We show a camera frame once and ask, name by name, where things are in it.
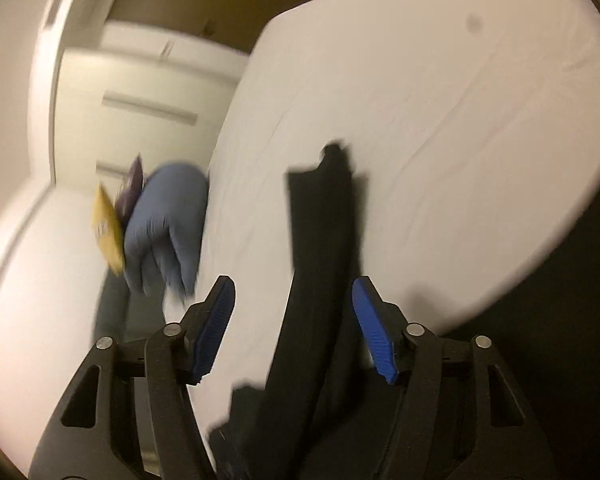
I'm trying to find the black pants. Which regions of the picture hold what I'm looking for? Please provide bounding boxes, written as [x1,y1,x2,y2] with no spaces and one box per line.
[210,143,398,479]

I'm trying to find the grey padded headboard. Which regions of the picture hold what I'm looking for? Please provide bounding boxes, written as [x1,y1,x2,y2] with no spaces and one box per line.
[92,270,166,476]

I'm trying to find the blue rolled duvet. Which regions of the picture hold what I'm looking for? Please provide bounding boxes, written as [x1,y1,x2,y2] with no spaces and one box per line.
[123,162,209,298]

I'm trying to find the yellow cushion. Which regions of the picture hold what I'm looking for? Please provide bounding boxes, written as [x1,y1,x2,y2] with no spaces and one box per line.
[91,184,125,275]

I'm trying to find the purple cushion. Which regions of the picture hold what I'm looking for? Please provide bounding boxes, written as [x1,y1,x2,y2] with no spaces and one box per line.
[114,155,145,224]

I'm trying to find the white bed mattress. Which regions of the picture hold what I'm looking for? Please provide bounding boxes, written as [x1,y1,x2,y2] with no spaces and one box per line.
[189,0,600,479]

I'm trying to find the white wardrobe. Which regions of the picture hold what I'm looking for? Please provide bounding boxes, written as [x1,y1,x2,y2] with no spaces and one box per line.
[53,22,248,194]

